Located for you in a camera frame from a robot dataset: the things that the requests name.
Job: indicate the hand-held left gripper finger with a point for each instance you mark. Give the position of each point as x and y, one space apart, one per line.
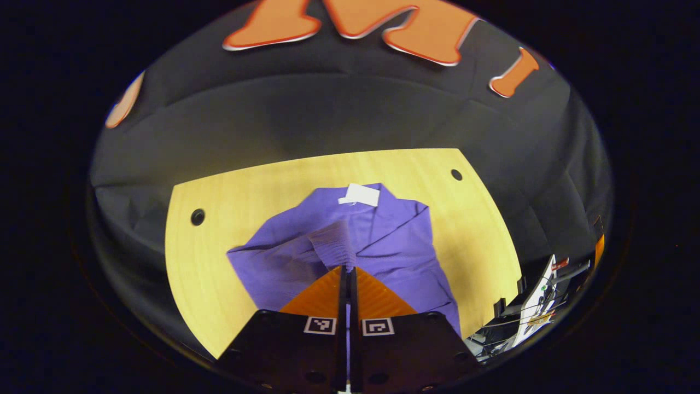
343 355
354 355

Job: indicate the purple garment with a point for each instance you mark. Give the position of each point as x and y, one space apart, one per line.
383 251

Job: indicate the white flat panel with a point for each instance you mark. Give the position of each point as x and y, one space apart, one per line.
538 306

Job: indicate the black backdrop cloth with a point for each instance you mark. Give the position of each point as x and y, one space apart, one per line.
328 109

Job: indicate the small orange object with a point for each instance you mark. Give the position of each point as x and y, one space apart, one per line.
600 249

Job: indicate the black table bracket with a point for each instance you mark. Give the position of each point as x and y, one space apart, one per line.
500 307

